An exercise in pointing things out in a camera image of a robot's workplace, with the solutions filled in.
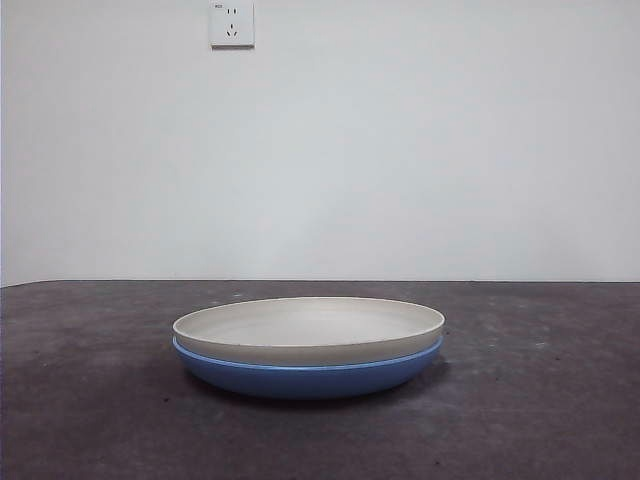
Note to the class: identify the white round plate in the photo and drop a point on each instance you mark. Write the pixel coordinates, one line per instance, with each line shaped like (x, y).
(310, 325)

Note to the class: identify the blue round plate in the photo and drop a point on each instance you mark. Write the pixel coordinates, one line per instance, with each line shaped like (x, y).
(310, 382)

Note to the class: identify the white wall socket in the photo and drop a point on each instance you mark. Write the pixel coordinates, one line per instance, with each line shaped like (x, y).
(232, 25)

